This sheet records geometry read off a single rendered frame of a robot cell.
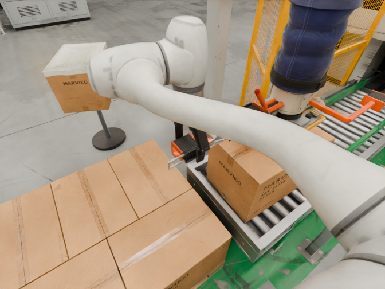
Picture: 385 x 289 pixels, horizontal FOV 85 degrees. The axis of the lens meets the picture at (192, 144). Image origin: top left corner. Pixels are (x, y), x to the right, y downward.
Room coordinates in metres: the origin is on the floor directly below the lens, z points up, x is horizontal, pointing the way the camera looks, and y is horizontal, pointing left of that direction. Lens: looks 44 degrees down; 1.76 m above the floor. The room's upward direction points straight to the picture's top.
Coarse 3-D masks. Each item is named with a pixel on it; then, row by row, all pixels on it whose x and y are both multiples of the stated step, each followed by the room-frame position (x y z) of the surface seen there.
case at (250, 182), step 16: (224, 144) 0.83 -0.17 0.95; (240, 144) 0.83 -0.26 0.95; (208, 160) 0.90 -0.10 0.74; (224, 160) 0.78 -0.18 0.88; (240, 160) 0.72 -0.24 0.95; (256, 160) 0.72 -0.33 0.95; (272, 160) 0.72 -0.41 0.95; (208, 176) 0.89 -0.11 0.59; (224, 176) 0.76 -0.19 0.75; (240, 176) 0.67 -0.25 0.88; (256, 176) 0.62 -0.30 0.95; (272, 176) 0.62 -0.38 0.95; (288, 176) 0.70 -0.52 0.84; (224, 192) 0.74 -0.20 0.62; (240, 192) 0.65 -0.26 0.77; (256, 192) 0.57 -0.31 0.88; (272, 192) 0.65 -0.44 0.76; (288, 192) 0.76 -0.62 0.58; (240, 208) 0.62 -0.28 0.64; (256, 208) 0.60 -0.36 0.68
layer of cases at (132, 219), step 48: (144, 144) 1.25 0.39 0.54; (48, 192) 0.79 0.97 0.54; (96, 192) 0.79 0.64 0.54; (144, 192) 0.79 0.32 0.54; (192, 192) 0.79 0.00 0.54; (0, 240) 0.47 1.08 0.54; (48, 240) 0.47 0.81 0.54; (96, 240) 0.47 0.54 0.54; (144, 240) 0.47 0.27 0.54; (192, 240) 0.47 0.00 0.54; (0, 288) 0.25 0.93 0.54; (48, 288) 0.25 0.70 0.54; (96, 288) 0.25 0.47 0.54; (144, 288) 0.25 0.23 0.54
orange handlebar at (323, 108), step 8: (280, 104) 0.81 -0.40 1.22; (312, 104) 0.83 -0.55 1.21; (320, 104) 0.81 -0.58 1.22; (368, 104) 0.81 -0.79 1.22; (328, 112) 0.76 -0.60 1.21; (336, 112) 0.75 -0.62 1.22; (360, 112) 0.75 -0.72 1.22; (344, 120) 0.71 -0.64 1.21; (352, 120) 0.71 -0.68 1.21; (176, 152) 0.51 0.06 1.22
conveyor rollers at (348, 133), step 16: (352, 96) 1.99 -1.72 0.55; (320, 112) 1.70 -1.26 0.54; (352, 112) 1.71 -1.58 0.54; (368, 112) 1.69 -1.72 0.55; (384, 112) 1.71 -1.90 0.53; (320, 128) 1.49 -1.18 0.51; (336, 128) 1.46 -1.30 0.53; (352, 128) 1.45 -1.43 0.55; (368, 128) 1.49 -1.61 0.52; (336, 144) 1.27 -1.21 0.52; (368, 144) 1.25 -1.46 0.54; (256, 224) 0.57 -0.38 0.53
